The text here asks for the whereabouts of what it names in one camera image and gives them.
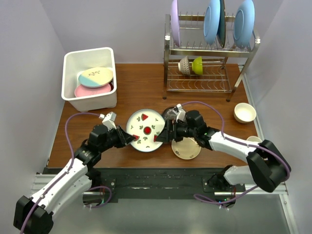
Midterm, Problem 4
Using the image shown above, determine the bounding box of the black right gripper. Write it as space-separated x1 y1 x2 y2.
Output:
155 119 197 143

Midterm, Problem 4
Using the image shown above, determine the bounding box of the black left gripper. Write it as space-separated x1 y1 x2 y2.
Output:
99 124 135 153

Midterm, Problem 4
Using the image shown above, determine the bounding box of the white watermelon pattern plate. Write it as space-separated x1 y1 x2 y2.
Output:
126 109 165 153

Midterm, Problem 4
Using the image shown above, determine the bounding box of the red rimmed cream plate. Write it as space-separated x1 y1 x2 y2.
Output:
109 82 114 91

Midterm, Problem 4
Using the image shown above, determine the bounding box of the pink plate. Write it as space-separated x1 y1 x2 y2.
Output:
74 84 112 98

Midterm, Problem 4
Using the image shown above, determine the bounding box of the blue and cream plate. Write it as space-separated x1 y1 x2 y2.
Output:
78 67 113 88

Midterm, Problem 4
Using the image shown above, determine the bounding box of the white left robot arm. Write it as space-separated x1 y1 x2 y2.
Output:
13 125 135 234

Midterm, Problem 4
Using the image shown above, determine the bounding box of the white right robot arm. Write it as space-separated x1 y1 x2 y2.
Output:
155 110 291 193

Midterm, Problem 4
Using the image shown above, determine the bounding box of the white plastic bin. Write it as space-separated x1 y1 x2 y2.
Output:
61 47 117 112

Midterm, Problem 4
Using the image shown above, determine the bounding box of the black glossy plate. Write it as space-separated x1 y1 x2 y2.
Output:
161 107 174 121

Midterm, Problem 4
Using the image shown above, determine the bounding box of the cream floral small plate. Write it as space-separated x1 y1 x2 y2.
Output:
171 137 201 160

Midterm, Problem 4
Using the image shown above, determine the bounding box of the patterned ceramic bowl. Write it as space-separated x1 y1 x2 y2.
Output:
178 56 191 76

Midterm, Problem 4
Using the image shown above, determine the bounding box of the metal dish rack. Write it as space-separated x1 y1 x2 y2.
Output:
162 13 261 101

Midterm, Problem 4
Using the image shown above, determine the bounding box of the green bowl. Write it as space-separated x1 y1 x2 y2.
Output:
192 57 203 75

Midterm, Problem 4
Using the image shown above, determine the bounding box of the cream bowl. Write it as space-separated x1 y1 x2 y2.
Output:
234 103 257 123

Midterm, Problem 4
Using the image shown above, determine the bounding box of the yellow mug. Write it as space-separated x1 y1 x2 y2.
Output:
247 136 263 143

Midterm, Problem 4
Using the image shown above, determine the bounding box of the dark teal plate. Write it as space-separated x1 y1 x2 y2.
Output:
217 0 226 48

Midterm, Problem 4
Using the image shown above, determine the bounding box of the light blue plate left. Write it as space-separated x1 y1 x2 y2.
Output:
203 0 220 45

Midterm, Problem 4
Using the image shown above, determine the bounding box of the light blue plate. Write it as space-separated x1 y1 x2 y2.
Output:
234 0 255 49
203 0 220 45

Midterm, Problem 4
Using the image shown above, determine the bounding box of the lilac plate in rack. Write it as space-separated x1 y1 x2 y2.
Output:
170 0 180 47

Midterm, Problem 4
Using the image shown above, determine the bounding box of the light blue plate right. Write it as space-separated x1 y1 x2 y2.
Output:
234 0 255 49

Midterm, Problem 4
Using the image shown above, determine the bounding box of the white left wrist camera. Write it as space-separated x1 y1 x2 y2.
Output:
98 112 117 131

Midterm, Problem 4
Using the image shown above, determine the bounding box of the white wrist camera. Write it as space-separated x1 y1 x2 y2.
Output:
172 103 186 122
98 112 117 131

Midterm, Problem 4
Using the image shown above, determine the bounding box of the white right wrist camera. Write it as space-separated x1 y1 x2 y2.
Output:
172 103 186 122

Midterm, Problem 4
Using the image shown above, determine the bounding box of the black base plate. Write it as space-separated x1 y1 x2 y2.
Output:
82 168 245 205

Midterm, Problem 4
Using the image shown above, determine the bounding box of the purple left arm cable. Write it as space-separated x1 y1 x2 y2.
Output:
19 112 113 234

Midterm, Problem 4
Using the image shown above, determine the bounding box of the aluminium rail frame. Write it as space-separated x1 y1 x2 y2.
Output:
19 170 299 234

